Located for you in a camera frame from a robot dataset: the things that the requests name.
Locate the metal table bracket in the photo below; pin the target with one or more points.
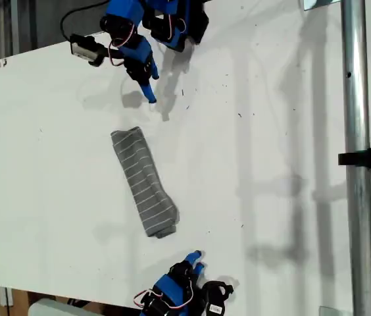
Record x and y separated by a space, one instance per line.
310 4

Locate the grey striped towel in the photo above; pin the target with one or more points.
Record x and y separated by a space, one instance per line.
142 177

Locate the steel post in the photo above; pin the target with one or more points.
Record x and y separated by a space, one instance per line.
356 98

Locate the small black table clip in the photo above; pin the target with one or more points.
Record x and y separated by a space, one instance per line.
3 62

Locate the wooden table frame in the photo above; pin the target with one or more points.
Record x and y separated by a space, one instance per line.
21 298

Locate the black camera box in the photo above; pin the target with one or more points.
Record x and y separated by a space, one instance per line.
85 49
215 301

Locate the grey metal upright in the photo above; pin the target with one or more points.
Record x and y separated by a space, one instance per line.
14 26

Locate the black camera stalk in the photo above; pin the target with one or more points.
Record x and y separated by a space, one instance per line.
114 56

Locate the black clamp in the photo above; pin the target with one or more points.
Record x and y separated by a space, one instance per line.
369 158

